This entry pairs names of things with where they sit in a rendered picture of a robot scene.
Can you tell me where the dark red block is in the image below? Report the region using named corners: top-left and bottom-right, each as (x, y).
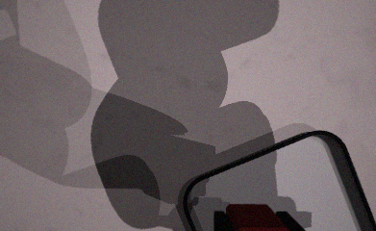
top-left (226, 204), bottom-right (289, 231)

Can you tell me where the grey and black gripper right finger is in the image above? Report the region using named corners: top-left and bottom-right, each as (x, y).
top-left (276, 212), bottom-right (306, 231)

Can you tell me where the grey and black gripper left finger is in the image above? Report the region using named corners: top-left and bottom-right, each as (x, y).
top-left (213, 211), bottom-right (234, 231)

